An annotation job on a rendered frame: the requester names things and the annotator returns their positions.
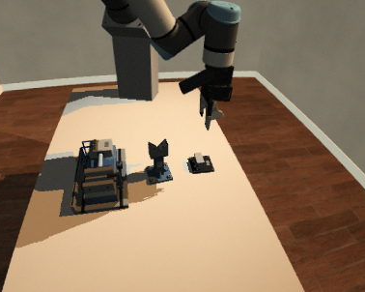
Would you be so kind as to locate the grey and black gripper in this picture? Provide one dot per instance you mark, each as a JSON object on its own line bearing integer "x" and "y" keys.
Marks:
{"x": 215, "y": 89}

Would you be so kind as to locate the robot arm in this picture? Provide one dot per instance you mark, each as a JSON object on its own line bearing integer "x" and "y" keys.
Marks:
{"x": 217, "y": 20}

